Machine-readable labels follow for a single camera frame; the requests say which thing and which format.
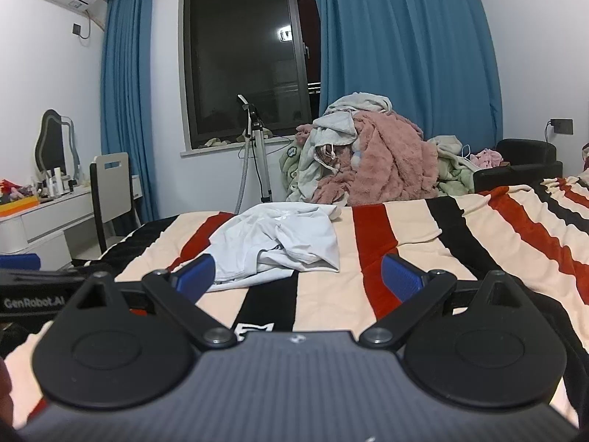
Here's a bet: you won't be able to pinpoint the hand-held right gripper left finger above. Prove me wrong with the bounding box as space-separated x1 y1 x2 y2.
55 254 237 348

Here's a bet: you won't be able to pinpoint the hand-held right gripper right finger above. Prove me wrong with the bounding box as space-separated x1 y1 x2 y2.
359 254 537 350

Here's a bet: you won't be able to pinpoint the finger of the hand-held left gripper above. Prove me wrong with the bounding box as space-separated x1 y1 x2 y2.
0 253 41 271

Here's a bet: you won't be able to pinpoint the white t-shirt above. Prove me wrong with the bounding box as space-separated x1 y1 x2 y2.
202 203 343 293

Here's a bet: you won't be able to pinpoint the pile of clothes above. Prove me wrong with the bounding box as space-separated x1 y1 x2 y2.
278 136 477 201

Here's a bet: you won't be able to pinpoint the white dresser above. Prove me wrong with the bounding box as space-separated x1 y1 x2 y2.
0 175 139 259

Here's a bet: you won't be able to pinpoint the red black cream striped blanket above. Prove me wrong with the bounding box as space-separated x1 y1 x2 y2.
0 176 589 429

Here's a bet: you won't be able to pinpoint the orange box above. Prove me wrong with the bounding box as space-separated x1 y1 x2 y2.
0 196 40 217

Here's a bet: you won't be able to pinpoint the pile of colourful trinkets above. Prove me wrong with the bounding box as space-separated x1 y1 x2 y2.
0 166 34 201

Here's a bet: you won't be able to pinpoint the row of cosmetic bottles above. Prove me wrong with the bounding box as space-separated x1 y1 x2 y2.
32 166 77 199

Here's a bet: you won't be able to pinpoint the pink fluffy blanket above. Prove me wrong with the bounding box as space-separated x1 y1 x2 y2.
313 109 440 207

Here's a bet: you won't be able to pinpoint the wavy framed mirror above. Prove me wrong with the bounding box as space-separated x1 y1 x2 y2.
34 109 81 180

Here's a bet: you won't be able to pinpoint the black and beige chair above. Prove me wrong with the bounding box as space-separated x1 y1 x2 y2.
89 152 141 254

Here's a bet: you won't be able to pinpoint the small beige rags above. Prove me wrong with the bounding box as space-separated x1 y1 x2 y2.
200 137 249 149

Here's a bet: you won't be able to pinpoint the silver tripod stand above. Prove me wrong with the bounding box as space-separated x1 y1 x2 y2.
234 94 274 203

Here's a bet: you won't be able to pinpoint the small pink cloth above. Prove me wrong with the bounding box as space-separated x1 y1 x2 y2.
469 147 507 170

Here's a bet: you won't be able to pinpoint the pale grey hoodie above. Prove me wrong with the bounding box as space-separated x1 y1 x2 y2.
298 113 360 194

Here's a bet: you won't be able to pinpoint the black armchair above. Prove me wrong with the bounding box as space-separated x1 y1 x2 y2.
474 138 564 194

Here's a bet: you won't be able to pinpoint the beige cloth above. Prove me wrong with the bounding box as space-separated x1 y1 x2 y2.
324 93 393 118

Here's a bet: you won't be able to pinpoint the narrow blue curtain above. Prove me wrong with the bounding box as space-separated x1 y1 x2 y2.
100 0 155 224

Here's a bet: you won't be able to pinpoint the dark framed window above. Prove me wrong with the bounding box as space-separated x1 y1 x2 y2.
179 0 323 152

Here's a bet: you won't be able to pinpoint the wide blue curtain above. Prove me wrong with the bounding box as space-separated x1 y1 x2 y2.
309 0 503 148

